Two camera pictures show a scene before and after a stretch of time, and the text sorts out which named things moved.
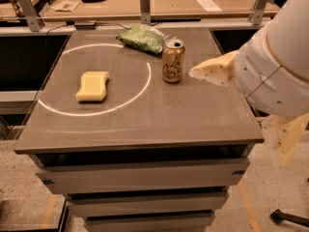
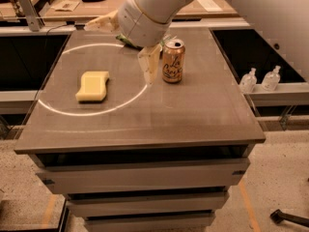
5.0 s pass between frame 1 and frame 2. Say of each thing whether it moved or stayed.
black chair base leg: stayed
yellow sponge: stayed
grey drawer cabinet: stayed
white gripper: moved
